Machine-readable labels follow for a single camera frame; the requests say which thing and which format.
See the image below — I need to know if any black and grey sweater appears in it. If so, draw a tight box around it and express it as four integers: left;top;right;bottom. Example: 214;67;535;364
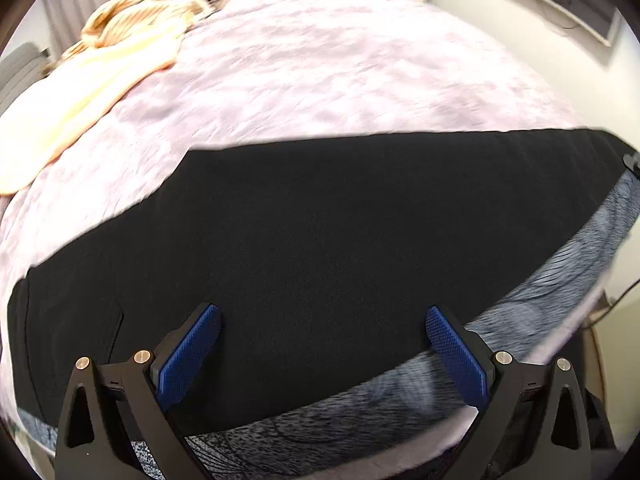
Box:
7;127;640;423

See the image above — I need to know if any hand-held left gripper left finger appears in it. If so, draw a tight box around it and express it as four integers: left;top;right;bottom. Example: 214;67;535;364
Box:
55;302;223;480

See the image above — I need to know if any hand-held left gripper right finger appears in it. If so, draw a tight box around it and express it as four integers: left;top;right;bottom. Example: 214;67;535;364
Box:
424;304;593;480

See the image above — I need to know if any lilac plush blanket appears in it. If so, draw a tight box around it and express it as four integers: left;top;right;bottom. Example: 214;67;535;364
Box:
0;0;616;480

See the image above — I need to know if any black cable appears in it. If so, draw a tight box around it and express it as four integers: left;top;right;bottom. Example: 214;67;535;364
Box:
585;280;640;331

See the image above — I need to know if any peach cloth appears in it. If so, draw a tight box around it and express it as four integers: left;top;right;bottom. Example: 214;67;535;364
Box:
0;22;186;196

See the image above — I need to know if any beige striped garment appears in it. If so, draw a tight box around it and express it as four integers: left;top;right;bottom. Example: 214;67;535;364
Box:
45;0;226;68

